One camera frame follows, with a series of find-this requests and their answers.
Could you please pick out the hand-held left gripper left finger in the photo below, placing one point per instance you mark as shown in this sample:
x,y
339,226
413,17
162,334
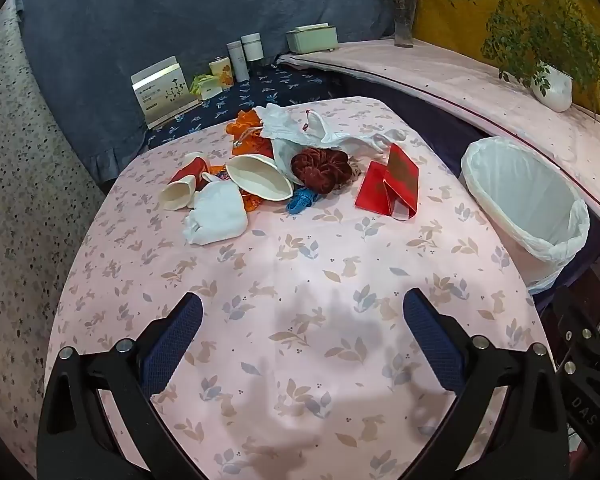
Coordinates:
x,y
177,340

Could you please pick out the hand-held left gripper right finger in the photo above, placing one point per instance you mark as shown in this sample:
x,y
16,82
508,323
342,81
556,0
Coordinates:
x,y
430,340

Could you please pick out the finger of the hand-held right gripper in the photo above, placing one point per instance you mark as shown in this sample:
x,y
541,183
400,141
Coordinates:
x,y
577,350

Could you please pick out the red white paper cup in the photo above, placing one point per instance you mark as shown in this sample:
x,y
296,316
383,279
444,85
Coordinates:
x,y
192,169
177,196

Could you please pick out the orange plastic bag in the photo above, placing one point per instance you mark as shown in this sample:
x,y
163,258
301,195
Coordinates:
x,y
254,203
247,130

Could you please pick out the white trash bin with liner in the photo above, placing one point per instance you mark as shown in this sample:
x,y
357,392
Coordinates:
x,y
520,195

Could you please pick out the grey cloth pouch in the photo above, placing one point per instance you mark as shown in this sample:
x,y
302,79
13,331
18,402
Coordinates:
x,y
217,212

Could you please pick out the pink rabbit print tablecloth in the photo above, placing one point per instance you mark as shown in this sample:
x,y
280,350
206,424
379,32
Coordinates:
x,y
300,280

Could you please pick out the red envelope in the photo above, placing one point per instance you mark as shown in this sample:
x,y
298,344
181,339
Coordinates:
x,y
404,180
375,187

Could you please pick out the white paper boat bowl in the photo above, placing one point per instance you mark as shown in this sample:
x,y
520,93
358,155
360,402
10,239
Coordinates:
x,y
257,175

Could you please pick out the blue plastic clip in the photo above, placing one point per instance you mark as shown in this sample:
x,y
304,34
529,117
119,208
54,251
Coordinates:
x,y
300,202

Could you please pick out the dark red velvet scrunchie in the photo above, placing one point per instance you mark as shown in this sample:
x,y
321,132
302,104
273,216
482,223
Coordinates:
x,y
322,167

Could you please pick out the dark purple cloth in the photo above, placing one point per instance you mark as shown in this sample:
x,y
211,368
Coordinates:
x,y
430,115

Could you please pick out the white box flower print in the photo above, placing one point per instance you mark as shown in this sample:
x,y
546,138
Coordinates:
x,y
162,92

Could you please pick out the green packet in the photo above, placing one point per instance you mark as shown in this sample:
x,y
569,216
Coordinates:
x,y
205,86

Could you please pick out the white plant pot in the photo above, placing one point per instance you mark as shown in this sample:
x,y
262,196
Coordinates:
x,y
555,90

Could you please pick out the pink shelf cloth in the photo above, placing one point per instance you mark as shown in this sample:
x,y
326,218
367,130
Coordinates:
x,y
430,75

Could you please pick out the cream tin orange print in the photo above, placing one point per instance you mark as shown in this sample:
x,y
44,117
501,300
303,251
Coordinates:
x,y
221,74

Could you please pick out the navy floral cloth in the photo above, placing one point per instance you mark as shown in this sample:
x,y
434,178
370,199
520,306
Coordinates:
x,y
280,85

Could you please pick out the slim white bottle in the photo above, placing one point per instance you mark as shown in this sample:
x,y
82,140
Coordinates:
x,y
238,62

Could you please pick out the dark bottle white cap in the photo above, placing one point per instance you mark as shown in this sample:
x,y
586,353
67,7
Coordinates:
x,y
252,46

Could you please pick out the yellow cloth backdrop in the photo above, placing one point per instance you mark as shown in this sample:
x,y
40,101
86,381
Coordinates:
x,y
440,25

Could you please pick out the glass vase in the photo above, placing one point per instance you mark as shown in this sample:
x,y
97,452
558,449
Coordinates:
x,y
404,25

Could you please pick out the green tissue box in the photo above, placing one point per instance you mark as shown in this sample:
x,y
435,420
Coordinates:
x,y
312,40

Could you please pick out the blue cloth backdrop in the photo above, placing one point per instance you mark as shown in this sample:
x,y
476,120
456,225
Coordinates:
x,y
130,20

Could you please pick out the green leafy plant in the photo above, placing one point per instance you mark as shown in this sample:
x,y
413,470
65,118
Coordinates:
x,y
530,20

